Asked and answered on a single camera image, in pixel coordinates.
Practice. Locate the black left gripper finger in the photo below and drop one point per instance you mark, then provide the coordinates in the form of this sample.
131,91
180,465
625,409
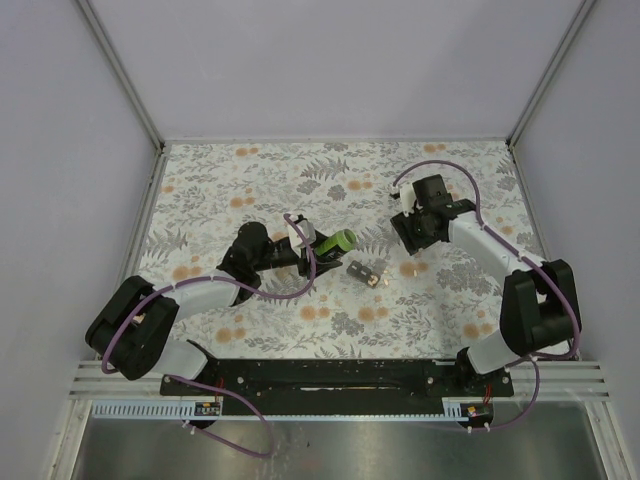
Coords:
319,265
314,238

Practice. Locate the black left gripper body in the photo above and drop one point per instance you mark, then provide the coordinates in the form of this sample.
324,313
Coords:
303,264

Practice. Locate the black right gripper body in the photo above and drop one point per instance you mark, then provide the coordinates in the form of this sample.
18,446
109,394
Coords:
414,225

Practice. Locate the green pill bottle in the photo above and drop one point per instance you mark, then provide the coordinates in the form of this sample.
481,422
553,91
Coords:
338,244

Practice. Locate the grey weekly pill organizer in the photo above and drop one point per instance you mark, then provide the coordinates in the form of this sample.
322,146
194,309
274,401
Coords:
368,274

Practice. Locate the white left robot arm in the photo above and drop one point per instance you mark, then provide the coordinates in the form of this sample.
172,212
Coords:
132,332

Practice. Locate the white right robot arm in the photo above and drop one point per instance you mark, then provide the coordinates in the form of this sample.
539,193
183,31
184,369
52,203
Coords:
539,302

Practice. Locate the floral table mat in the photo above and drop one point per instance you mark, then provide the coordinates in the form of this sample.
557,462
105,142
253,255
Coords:
209,190

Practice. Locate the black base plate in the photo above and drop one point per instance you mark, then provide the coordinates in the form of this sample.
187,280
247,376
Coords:
420,379

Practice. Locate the white cable duct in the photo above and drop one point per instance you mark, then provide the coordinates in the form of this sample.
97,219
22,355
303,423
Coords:
310,407

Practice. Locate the aluminium frame rail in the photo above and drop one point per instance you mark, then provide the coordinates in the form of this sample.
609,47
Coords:
557,381

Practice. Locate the right aluminium corner post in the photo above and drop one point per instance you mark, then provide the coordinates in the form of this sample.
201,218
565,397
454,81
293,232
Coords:
551,70

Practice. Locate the aluminium corner post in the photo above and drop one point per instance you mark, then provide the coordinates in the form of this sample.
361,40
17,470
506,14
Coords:
551,70
114,62

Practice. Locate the left aluminium corner post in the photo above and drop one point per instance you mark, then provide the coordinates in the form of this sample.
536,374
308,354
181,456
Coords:
114,62

